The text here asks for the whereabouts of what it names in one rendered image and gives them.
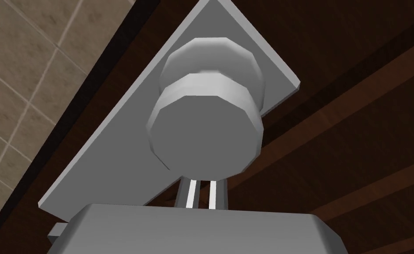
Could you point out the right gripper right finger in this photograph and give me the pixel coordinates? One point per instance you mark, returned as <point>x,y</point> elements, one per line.
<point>216,194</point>

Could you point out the dark brown wooden door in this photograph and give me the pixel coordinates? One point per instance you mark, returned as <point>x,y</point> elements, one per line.
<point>351,106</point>

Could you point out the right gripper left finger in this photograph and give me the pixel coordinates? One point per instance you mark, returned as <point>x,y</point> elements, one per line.
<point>189,193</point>

